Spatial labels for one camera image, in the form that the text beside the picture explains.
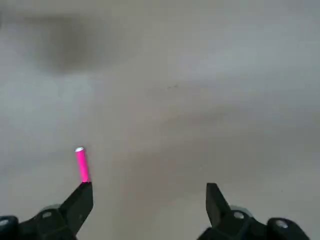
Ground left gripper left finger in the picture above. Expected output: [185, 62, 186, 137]
[0, 181, 94, 240]

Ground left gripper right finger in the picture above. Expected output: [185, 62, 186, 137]
[199, 182, 311, 240]

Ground pink highlighter pen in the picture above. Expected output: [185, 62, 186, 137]
[74, 146, 91, 184]

